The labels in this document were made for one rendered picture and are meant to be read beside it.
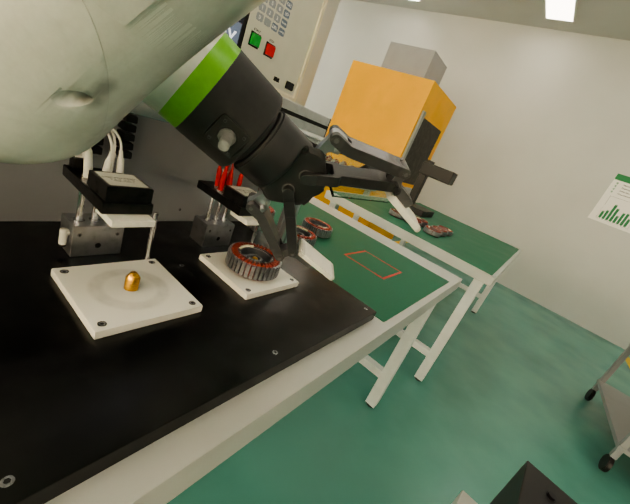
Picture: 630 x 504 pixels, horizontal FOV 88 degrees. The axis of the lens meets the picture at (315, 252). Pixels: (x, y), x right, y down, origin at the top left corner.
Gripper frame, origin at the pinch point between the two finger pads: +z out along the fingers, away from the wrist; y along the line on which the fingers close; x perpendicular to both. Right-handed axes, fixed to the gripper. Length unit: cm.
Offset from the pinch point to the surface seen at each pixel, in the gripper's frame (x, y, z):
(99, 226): 9.6, -34.0, -24.0
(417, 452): 9, -56, 126
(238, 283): 8.0, -26.6, -1.0
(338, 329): 1.9, -16.9, 16.1
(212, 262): 13.3, -30.9, -4.9
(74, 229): 7.3, -34.8, -26.4
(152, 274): 4.5, -31.8, -14.1
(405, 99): 348, 14, 145
